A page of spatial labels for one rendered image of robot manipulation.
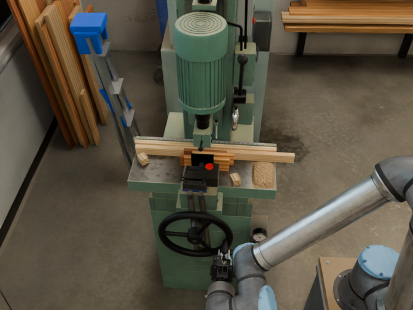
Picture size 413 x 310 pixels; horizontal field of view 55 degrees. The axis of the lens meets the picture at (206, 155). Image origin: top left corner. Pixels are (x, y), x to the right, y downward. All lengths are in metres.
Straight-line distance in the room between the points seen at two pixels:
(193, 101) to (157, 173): 0.39
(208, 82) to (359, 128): 2.20
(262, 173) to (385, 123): 2.06
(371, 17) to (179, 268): 2.51
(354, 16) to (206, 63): 2.42
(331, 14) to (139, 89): 1.74
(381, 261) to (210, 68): 0.89
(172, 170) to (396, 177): 0.91
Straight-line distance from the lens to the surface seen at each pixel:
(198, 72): 1.34
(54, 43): 2.72
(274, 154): 1.68
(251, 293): 1.23
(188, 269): 2.14
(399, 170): 1.08
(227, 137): 1.86
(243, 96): 1.63
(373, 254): 1.58
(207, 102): 1.41
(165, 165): 1.68
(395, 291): 1.34
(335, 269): 1.82
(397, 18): 3.71
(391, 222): 2.83
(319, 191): 2.84
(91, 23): 2.20
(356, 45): 4.28
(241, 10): 1.62
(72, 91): 2.90
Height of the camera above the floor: 2.11
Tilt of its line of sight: 45 degrees down
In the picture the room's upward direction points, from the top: 1 degrees counter-clockwise
